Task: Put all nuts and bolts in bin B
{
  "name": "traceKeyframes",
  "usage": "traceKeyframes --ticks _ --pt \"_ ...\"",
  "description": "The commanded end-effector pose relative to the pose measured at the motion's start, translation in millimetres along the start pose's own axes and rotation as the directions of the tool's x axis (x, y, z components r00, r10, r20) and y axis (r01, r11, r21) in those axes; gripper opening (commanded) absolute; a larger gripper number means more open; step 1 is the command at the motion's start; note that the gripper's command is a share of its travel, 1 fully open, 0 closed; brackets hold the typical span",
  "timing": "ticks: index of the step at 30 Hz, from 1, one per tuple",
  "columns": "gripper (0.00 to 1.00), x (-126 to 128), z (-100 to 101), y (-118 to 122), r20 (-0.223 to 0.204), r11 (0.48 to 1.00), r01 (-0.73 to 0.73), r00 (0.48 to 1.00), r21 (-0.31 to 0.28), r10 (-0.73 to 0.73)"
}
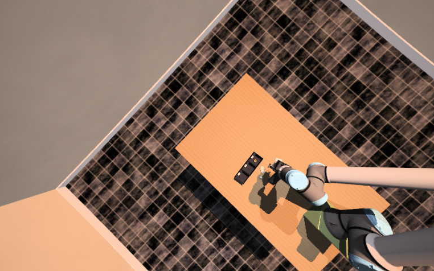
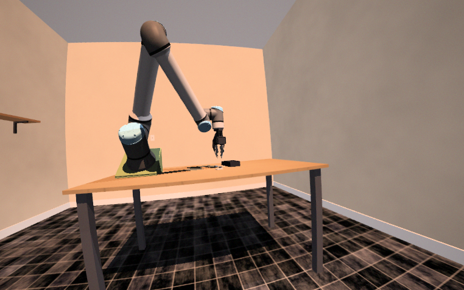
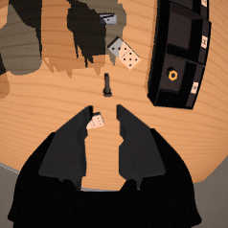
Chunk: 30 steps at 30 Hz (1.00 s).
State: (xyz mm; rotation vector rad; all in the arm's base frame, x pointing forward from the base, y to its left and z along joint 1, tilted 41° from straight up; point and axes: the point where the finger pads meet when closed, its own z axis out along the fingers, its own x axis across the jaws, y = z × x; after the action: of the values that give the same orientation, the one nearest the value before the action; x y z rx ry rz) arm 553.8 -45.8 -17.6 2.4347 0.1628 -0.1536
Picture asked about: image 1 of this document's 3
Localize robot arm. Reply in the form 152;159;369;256
268;162;434;271

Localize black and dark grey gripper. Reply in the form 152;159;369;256
270;160;291;172

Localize black rack of bins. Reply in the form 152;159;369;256
235;152;263;184

